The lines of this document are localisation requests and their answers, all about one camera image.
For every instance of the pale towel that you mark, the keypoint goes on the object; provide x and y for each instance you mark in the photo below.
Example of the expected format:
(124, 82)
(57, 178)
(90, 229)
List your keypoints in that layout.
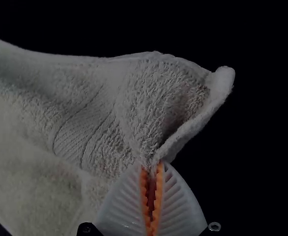
(72, 118)

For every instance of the black mat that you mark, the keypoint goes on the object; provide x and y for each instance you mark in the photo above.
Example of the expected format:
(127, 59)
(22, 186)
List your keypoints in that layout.
(244, 147)

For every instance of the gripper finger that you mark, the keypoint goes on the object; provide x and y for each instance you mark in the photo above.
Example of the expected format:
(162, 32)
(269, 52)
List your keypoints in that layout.
(124, 206)
(178, 209)

